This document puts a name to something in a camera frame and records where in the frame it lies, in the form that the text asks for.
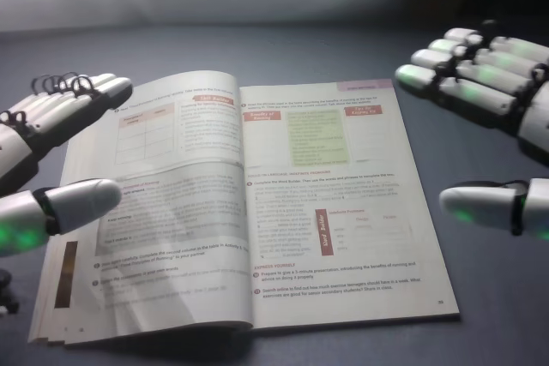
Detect textbook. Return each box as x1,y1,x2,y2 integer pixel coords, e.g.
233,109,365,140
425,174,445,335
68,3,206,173
27,69,462,348

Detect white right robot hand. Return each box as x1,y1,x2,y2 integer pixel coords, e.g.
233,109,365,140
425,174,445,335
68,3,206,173
394,21,549,243

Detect grey tablecloth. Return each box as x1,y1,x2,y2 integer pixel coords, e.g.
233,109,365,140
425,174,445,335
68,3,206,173
0,22,549,366

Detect black knobbed mount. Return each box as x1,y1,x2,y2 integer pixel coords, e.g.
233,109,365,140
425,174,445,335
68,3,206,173
0,268,21,316

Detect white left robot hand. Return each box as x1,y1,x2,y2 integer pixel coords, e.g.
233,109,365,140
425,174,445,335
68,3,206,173
0,72,134,258

